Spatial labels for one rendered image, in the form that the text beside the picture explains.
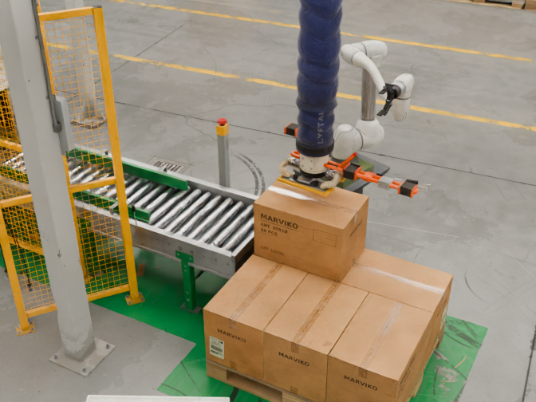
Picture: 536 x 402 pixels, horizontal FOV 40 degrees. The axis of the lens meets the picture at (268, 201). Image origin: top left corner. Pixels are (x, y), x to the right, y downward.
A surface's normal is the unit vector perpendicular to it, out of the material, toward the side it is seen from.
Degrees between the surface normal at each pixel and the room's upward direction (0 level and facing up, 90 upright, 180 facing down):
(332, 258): 90
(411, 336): 0
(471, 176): 0
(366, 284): 0
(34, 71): 90
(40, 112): 90
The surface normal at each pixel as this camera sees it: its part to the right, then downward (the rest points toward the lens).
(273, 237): -0.47, 0.48
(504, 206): 0.00, -0.84
